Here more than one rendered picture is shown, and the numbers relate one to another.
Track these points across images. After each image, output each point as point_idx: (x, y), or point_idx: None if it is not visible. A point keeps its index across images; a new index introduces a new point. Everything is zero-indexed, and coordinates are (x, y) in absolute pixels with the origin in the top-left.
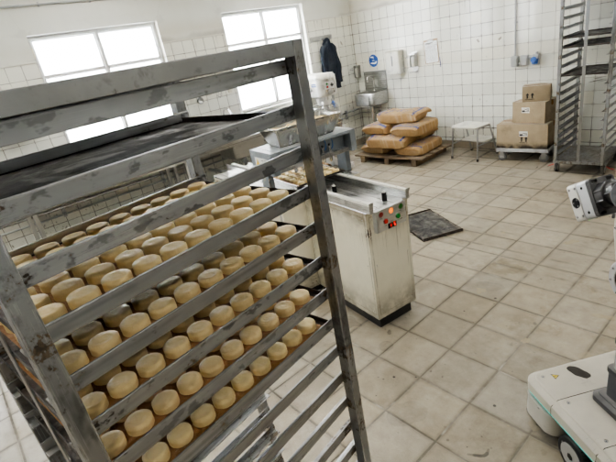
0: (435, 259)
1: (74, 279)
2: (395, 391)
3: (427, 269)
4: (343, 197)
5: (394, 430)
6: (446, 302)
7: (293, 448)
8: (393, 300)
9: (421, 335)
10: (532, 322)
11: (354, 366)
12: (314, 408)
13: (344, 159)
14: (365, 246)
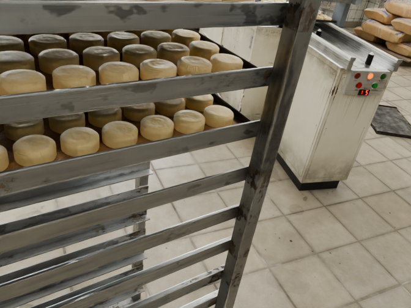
0: (381, 154)
1: None
2: (285, 255)
3: (369, 159)
4: (325, 42)
5: (268, 290)
6: (375, 197)
7: (164, 260)
8: (324, 170)
9: (335, 216)
10: None
11: (260, 204)
12: (180, 233)
13: (341, 12)
14: (323, 102)
